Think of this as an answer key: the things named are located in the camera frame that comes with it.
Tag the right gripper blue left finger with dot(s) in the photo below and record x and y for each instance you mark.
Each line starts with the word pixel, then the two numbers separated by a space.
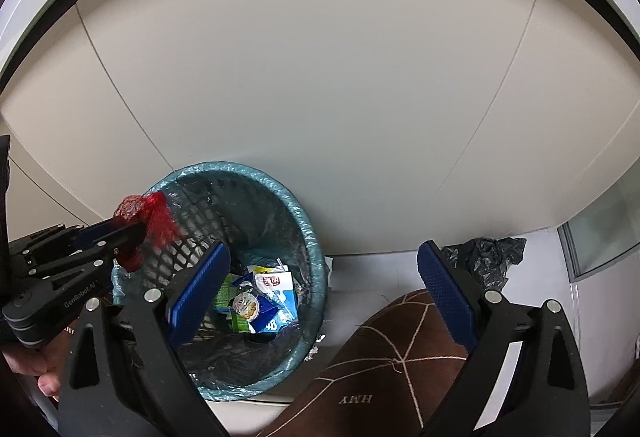
pixel 192 291

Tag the red mesh net bag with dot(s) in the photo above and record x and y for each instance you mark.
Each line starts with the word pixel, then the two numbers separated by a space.
pixel 161 229

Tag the green mesh trash bin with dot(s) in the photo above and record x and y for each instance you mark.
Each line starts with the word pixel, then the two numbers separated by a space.
pixel 263 225

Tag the black plastic bag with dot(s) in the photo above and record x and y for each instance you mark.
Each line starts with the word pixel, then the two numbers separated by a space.
pixel 487 260

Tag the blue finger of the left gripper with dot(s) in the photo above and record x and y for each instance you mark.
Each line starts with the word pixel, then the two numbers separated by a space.
pixel 112 238

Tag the blue white milk carton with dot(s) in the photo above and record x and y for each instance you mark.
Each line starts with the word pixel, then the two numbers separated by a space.
pixel 276 298

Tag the left hand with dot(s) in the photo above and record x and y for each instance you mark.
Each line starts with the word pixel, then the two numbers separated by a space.
pixel 45 364

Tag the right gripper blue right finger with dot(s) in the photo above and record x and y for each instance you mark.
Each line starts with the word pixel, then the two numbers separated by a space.
pixel 452 304

